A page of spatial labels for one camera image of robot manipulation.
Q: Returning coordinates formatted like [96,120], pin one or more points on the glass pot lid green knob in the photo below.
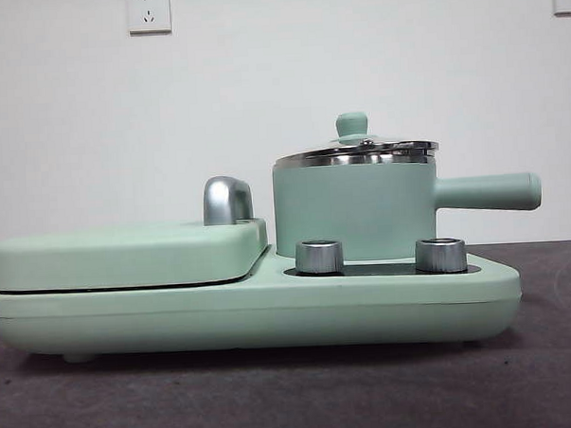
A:
[351,125]

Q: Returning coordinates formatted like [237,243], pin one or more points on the silver control knob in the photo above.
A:
[318,257]
[440,254]

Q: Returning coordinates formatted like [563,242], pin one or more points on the mint green breakfast machine base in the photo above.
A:
[271,314]

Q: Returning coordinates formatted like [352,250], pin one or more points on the mint green griddle lid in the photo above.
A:
[126,254]

